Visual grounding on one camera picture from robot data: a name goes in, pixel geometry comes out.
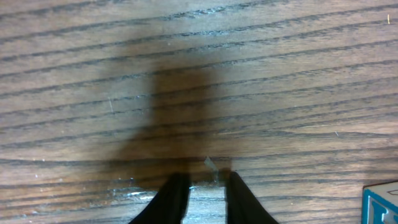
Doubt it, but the blue T umbrella block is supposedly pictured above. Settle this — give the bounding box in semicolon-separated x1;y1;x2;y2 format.
361;181;398;224

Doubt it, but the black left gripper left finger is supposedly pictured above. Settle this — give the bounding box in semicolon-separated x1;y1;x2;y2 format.
129;173;191;224

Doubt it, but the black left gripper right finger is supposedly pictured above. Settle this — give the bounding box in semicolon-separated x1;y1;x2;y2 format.
225;171;279;224

